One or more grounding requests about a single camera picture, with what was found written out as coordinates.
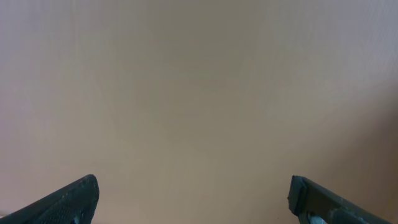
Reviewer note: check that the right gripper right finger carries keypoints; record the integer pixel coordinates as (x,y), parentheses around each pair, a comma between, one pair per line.
(312,203)

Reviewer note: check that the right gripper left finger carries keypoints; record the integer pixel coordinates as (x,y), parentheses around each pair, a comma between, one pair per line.
(73,204)

